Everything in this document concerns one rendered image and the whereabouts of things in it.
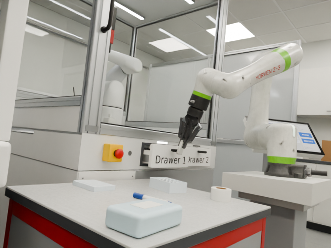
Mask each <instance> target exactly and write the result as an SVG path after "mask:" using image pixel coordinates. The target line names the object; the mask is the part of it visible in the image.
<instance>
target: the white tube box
mask: <svg viewBox="0 0 331 248"><path fill-rule="evenodd" d="M149 187H151V188H154V189H157V190H160V191H163V192H166V193H169V194H171V193H186V191H187V182H183V181H179V180H175V179H171V178H167V177H150V183H149Z"/></svg>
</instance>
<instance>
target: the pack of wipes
mask: <svg viewBox="0 0 331 248"><path fill-rule="evenodd" d="M181 221H182V207H181V206H180V205H178V204H174V203H170V202H166V201H163V200H159V199H155V198H148V199H142V200H137V201H131V202H126V203H120V204H114V205H110V206H108V207H107V210H106V218H105V225H106V226H107V227H109V228H111V229H114V230H117V231H119V232H122V233H124V234H127V235H129V236H132V237H135V238H142V237H145V236H148V235H151V234H154V233H156V232H159V231H162V230H165V229H168V228H171V227H174V226H176V225H179V224H180V223H181Z"/></svg>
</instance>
